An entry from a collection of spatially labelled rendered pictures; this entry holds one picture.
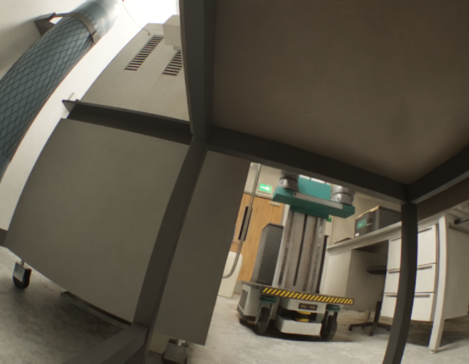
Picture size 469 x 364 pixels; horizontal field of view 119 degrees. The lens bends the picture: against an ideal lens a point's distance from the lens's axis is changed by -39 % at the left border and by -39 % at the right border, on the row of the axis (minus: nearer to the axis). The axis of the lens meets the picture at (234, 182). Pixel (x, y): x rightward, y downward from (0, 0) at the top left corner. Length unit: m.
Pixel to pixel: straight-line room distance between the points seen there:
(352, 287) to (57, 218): 2.36
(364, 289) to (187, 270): 2.14
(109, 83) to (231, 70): 0.70
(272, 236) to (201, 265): 1.33
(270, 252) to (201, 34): 1.71
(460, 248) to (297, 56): 1.76
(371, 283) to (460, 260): 1.09
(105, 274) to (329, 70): 0.71
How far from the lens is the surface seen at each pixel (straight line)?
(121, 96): 0.95
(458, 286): 1.90
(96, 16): 1.22
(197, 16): 0.33
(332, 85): 0.44
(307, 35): 0.38
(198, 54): 0.37
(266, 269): 1.85
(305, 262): 1.83
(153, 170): 0.69
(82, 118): 0.96
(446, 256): 1.57
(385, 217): 2.29
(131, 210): 0.67
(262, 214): 4.89
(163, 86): 0.93
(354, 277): 2.45
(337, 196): 1.83
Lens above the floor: 0.34
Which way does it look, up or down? 23 degrees up
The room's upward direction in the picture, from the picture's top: 15 degrees clockwise
